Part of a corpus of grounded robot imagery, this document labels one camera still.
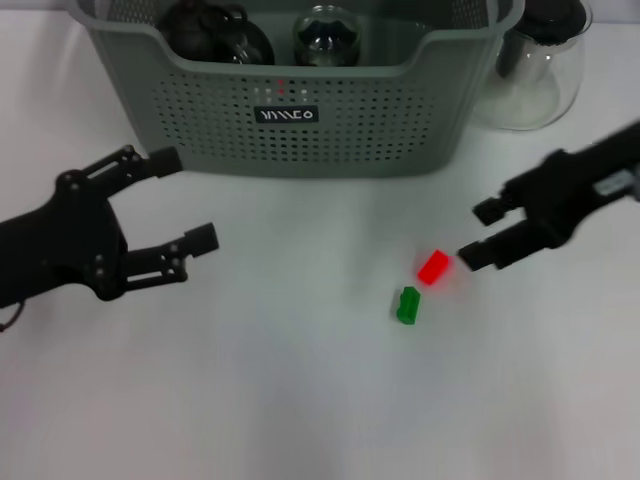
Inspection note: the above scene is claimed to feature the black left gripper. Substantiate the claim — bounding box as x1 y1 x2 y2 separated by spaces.
0 144 221 302

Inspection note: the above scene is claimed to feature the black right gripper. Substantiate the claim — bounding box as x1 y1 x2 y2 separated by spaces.
457 118 640 274

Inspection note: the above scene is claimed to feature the grey-green perforated storage bin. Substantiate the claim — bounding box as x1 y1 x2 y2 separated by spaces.
74 0 526 180

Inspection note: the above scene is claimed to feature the bright red rectangular brick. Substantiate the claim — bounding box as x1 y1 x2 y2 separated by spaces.
417 248 454 287

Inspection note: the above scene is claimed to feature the green toy brick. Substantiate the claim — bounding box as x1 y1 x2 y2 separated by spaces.
395 286 422 326

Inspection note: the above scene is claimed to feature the glass carafe black lid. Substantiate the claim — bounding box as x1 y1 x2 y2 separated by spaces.
472 0 594 132

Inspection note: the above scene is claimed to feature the dark clay teapot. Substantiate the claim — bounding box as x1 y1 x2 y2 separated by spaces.
159 1 221 62

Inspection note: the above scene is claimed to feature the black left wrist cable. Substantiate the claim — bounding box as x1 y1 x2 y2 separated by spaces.
0 298 25 334

